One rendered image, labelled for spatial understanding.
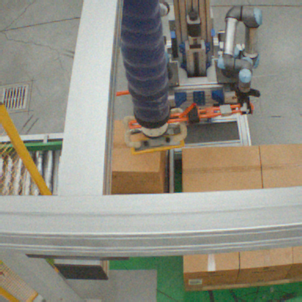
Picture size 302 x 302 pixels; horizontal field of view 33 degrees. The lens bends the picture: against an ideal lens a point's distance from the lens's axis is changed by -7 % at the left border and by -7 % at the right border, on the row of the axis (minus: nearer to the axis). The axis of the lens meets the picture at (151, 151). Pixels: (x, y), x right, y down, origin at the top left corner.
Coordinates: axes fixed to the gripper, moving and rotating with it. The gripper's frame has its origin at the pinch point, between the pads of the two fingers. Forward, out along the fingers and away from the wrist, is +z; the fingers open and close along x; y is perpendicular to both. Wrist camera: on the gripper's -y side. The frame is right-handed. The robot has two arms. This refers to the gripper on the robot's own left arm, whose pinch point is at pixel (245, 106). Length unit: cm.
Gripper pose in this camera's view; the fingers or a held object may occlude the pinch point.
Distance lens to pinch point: 346.4
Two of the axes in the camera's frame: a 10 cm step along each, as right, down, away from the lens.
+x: 1.3, 8.5, -5.2
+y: -9.9, 1.6, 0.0
